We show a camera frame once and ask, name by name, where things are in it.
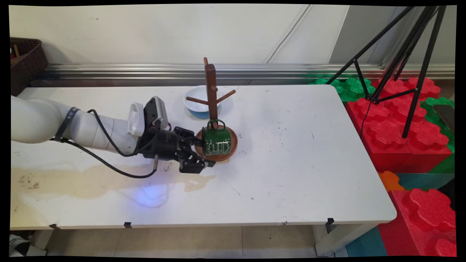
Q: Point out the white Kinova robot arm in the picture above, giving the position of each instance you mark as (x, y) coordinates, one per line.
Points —
(36, 120)

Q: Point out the orange foam building block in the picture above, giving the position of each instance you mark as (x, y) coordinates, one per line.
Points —
(390, 181)

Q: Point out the red foam building block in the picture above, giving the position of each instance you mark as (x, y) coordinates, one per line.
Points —
(389, 145)
(418, 218)

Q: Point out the dark brown wicker basket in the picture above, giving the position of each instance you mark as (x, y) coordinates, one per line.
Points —
(29, 69)

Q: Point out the white table leg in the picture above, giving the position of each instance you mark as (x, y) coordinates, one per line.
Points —
(42, 238)
(327, 247)

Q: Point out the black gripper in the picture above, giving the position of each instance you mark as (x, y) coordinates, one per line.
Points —
(162, 145)

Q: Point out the white grey wrist camera box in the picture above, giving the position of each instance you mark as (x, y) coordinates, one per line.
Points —
(135, 120)

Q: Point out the green enamel mug white lettering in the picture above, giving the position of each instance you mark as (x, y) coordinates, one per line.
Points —
(216, 142)

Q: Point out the black table edge clip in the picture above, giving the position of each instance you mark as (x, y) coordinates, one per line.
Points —
(329, 222)
(127, 225)
(54, 226)

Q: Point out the black tripod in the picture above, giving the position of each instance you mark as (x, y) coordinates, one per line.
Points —
(423, 72)

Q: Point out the teal foam building block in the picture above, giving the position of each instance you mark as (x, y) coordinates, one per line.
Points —
(426, 181)
(366, 243)

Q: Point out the white bowl blue inside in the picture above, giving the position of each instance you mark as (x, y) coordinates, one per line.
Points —
(196, 102)

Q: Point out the green foam building block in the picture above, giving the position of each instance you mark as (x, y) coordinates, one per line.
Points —
(349, 91)
(444, 165)

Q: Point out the brown wooden mug tree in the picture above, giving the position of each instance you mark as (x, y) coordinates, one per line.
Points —
(211, 87)

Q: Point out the aluminium wall rail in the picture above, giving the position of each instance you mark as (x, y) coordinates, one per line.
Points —
(273, 71)

